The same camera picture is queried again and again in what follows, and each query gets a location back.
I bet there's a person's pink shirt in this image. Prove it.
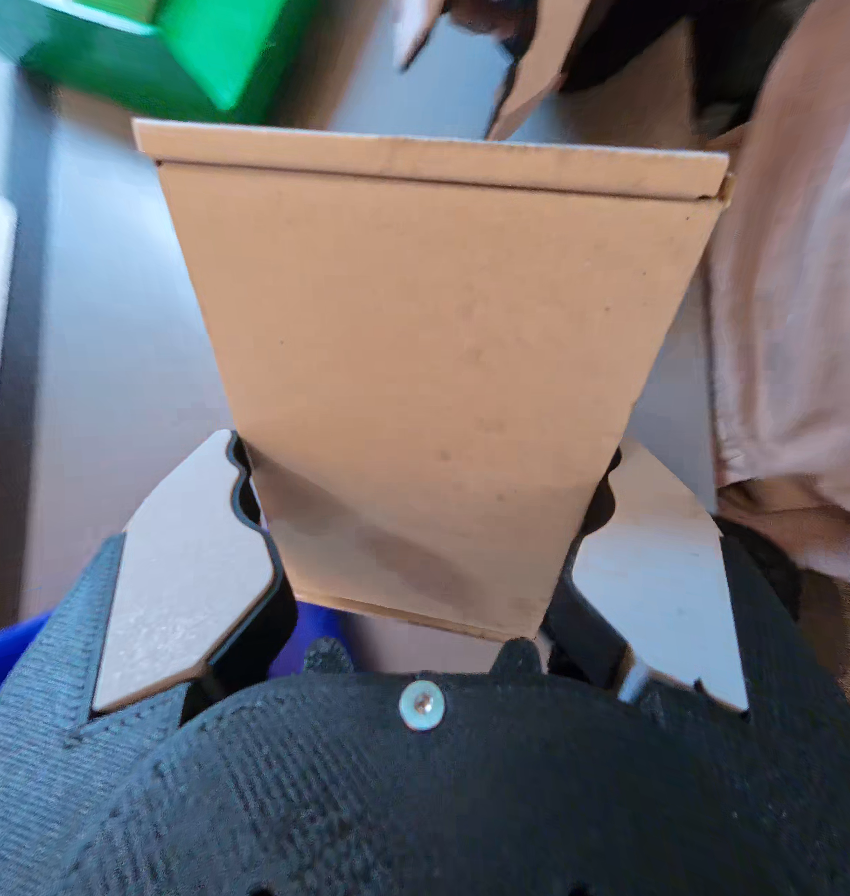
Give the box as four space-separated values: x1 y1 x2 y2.
701 0 850 585

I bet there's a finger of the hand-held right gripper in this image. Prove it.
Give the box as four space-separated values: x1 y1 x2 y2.
484 0 595 142
396 0 448 72

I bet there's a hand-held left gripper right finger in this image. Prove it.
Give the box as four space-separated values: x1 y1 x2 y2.
540 435 750 714

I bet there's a brown cardboard box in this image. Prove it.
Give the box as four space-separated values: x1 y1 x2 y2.
131 118 737 643

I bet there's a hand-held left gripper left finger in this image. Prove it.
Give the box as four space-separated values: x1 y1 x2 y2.
91 428 300 725

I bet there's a green plastic bin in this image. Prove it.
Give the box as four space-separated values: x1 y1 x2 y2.
0 0 328 128

